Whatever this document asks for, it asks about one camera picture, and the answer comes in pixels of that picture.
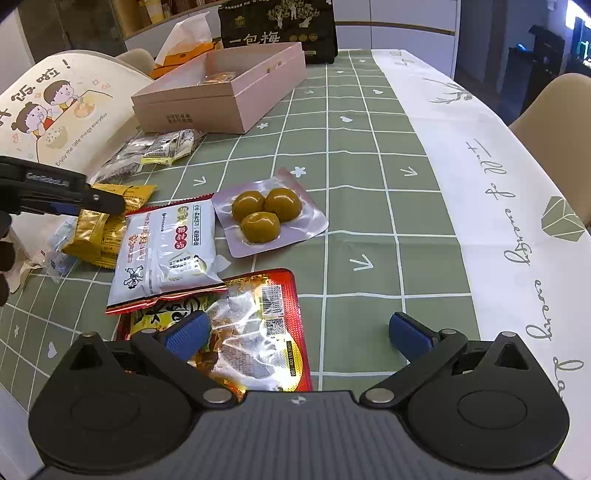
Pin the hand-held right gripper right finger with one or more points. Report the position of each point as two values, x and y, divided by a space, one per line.
408 334

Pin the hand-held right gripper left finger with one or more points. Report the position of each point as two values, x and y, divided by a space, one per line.
187 334

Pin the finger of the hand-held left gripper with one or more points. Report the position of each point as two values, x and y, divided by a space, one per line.
104 201
62 209

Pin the yellow snack packet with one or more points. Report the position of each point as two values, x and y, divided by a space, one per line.
99 240
217 78
134 194

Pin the clear silver snack packet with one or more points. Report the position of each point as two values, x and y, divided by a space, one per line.
191 138
117 161

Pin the red foil snack packet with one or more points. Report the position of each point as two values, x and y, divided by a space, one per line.
249 323

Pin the red and white snack packet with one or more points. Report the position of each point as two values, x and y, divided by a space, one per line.
161 258

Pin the pink cardboard box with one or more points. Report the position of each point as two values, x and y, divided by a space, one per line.
194 110

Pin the purple tray of green balls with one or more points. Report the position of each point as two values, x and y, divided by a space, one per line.
261 224

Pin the person's left hand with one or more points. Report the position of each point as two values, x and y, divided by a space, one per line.
4 256

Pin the blue clear snack packet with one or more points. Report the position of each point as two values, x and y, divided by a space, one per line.
62 258

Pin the cartoon printed chair cover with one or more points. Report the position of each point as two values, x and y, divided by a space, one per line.
69 115

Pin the yellow-trim clear snack packet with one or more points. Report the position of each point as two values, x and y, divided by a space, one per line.
164 150

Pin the beige chair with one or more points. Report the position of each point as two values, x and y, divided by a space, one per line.
563 129
136 57

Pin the green checked tablecloth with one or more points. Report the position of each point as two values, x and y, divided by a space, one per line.
369 184

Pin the orange tissue box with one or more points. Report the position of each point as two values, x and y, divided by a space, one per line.
184 57

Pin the wooden shelf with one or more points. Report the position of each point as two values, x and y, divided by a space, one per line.
152 14

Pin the black printed snack bag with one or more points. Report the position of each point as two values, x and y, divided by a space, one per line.
277 23

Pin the dark furniture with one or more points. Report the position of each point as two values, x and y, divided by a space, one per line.
549 50

